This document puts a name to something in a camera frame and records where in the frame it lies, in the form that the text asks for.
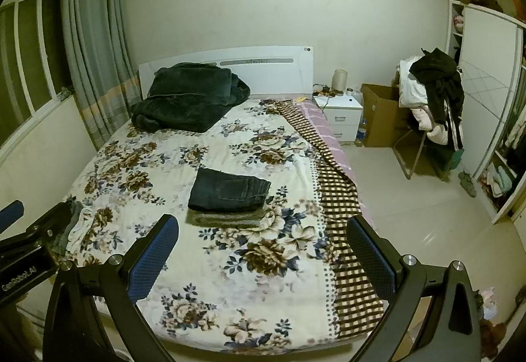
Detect white wardrobe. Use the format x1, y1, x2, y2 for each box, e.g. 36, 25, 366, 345
446, 0, 526, 225

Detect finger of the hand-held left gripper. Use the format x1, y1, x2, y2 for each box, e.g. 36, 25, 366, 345
0, 200, 25, 234
0, 202, 74, 260

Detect grey striped curtain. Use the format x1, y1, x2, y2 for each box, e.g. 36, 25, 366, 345
61, 0, 142, 151

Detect olive pants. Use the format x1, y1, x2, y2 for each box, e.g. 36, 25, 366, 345
186, 198, 274, 229

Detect black garment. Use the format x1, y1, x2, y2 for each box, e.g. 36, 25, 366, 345
409, 47, 466, 151

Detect white framed window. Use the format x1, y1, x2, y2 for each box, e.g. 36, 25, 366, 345
0, 0, 75, 149

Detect metal folding chair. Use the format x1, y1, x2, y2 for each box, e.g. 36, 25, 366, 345
392, 128, 453, 182

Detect brown checkered blanket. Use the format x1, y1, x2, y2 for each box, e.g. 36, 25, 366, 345
273, 99, 389, 340

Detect dark green plush blanket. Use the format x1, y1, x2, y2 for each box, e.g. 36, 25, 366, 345
131, 63, 251, 134

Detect white bed headboard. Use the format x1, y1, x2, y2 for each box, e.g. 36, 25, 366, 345
138, 45, 314, 100

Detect pink clothes pile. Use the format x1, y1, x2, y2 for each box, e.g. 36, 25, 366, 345
411, 105, 453, 145

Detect small white cloth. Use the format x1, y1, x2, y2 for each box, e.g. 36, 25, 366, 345
66, 208, 97, 253

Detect dark jeans pants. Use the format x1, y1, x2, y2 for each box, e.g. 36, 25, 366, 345
188, 167, 272, 212

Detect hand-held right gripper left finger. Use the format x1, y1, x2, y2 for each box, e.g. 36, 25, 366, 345
43, 214, 180, 362

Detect white clothes pile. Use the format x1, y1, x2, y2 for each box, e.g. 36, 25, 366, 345
396, 56, 432, 108

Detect floral bed sheet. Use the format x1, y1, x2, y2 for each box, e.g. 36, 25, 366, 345
53, 97, 387, 350

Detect small grey cloth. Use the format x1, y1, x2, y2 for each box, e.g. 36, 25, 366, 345
51, 198, 85, 256

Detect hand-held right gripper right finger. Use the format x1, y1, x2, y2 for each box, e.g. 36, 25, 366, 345
346, 215, 481, 362

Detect grey shoes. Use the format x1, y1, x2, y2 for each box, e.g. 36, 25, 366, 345
458, 171, 477, 198

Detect pink bed sheet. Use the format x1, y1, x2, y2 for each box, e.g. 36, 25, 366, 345
296, 99, 376, 231

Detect cardboard box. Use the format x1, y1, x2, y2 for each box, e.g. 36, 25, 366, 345
361, 83, 412, 148

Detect white nightstand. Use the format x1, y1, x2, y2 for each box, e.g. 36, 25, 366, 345
314, 94, 364, 145

